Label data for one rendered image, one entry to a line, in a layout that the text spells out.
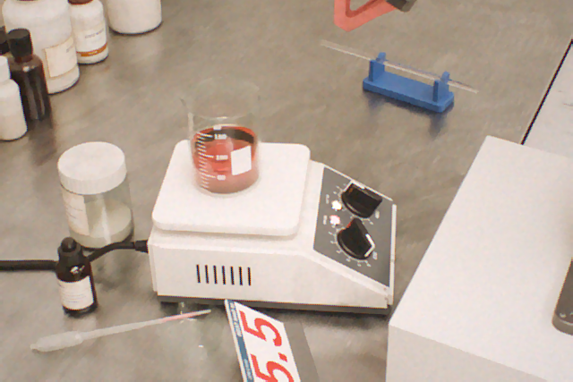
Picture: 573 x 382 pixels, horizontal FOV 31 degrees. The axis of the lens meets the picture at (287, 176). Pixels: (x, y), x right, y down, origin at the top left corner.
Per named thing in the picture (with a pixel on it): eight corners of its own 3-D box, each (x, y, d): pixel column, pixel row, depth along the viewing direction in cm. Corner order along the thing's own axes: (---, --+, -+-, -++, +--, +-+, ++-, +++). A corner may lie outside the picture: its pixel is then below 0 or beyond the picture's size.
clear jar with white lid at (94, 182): (119, 203, 98) (108, 133, 93) (145, 236, 94) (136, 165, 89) (60, 224, 95) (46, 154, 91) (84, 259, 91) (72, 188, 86)
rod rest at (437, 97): (455, 100, 112) (457, 72, 110) (440, 114, 109) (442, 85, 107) (376, 75, 116) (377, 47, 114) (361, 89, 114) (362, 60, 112)
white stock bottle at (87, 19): (61, 55, 122) (49, -11, 117) (94, 41, 124) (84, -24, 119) (83, 69, 119) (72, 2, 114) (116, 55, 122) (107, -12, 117)
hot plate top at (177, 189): (311, 152, 90) (311, 143, 90) (298, 237, 81) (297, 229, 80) (178, 146, 91) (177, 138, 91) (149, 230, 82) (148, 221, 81)
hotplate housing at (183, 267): (395, 222, 95) (398, 151, 90) (391, 320, 84) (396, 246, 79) (159, 210, 97) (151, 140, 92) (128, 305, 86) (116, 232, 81)
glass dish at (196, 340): (237, 353, 81) (235, 334, 80) (172, 377, 79) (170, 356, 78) (211, 310, 85) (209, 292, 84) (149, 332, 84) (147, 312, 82)
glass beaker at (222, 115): (275, 166, 88) (272, 81, 83) (250, 210, 83) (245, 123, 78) (199, 154, 89) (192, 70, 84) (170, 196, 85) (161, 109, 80)
